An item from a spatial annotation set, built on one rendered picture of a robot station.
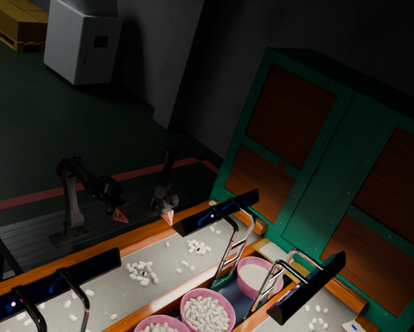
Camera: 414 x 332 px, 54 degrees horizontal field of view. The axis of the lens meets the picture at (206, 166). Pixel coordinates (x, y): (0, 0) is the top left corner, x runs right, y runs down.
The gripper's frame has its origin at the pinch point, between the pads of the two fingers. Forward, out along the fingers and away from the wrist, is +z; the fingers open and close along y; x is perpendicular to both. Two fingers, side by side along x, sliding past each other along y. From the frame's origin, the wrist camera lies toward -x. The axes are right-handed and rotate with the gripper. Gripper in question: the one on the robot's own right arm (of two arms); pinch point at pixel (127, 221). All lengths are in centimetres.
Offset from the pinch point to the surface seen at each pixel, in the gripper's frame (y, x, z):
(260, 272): 73, 33, 38
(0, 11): 163, 73, -508
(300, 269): 94, 29, 51
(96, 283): -9.6, 33.1, 1.4
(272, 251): 90, 29, 33
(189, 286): 26.8, 30.3, 26.3
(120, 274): 3.4, 33.1, 2.2
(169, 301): 11.8, 30.3, 28.0
